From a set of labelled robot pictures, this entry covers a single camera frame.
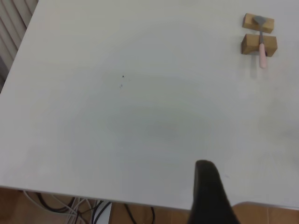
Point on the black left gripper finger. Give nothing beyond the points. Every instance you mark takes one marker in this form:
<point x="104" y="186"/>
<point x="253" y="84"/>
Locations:
<point x="210" y="198"/>

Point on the arched wooden block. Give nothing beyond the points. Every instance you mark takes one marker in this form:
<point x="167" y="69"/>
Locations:
<point x="250" y="43"/>

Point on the flat wooden block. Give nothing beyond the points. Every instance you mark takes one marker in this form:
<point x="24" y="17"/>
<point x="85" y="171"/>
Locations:
<point x="247" y="22"/>

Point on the beige curtain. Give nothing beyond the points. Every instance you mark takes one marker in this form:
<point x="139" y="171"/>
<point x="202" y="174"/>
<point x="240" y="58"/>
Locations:
<point x="11" y="28"/>

